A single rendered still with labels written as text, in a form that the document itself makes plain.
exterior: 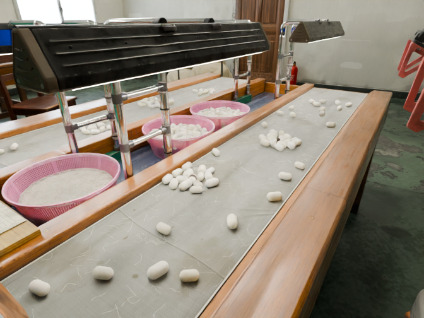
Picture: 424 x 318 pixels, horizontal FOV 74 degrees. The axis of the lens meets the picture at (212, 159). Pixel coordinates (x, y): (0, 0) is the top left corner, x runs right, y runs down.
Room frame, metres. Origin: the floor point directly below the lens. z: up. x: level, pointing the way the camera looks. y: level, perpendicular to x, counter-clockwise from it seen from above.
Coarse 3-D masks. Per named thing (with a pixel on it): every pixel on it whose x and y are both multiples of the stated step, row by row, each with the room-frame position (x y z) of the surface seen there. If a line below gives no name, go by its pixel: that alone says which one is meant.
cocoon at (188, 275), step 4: (180, 272) 0.32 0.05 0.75; (184, 272) 0.32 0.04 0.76; (188, 272) 0.32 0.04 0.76; (192, 272) 0.32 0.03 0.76; (196, 272) 0.32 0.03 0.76; (180, 276) 0.31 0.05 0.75; (184, 276) 0.31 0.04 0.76; (188, 276) 0.31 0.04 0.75; (192, 276) 0.31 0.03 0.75; (196, 276) 0.31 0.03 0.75; (184, 280) 0.31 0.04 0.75; (188, 280) 0.31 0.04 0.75; (192, 280) 0.31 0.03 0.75
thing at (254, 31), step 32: (32, 32) 0.35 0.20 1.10; (64, 32) 0.38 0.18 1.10; (96, 32) 0.41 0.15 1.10; (128, 32) 0.46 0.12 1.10; (160, 32) 0.51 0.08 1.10; (192, 32) 0.58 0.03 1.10; (224, 32) 0.67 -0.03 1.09; (256, 32) 0.80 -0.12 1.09; (32, 64) 0.33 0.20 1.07; (64, 64) 0.35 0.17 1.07; (96, 64) 0.38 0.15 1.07; (128, 64) 0.42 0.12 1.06; (160, 64) 0.47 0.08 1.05; (192, 64) 0.54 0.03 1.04
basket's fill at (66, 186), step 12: (84, 168) 0.72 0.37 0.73; (48, 180) 0.65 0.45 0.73; (60, 180) 0.66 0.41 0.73; (72, 180) 0.64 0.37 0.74; (84, 180) 0.64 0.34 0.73; (96, 180) 0.65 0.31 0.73; (108, 180) 0.65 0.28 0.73; (24, 192) 0.60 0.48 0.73; (36, 192) 0.60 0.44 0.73; (48, 192) 0.59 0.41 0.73; (60, 192) 0.58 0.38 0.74; (72, 192) 0.58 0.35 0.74; (84, 192) 0.58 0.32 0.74; (36, 204) 0.55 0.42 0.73
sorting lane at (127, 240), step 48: (336, 96) 1.53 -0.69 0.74; (240, 144) 0.87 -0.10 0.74; (144, 192) 0.57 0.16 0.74; (240, 192) 0.57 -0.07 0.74; (288, 192) 0.57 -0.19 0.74; (96, 240) 0.41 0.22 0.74; (144, 240) 0.41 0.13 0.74; (192, 240) 0.41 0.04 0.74; (240, 240) 0.41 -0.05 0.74; (96, 288) 0.30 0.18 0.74; (144, 288) 0.30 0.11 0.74; (192, 288) 0.30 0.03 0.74
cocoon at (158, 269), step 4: (156, 264) 0.33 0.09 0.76; (160, 264) 0.33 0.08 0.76; (164, 264) 0.33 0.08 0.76; (152, 268) 0.32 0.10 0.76; (156, 268) 0.32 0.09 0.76; (160, 268) 0.32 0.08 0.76; (164, 268) 0.33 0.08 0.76; (148, 272) 0.32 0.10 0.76; (152, 272) 0.32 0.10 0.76; (156, 272) 0.32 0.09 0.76; (160, 272) 0.32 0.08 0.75; (164, 272) 0.32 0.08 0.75; (148, 276) 0.32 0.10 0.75; (152, 276) 0.31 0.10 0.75; (156, 276) 0.32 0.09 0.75
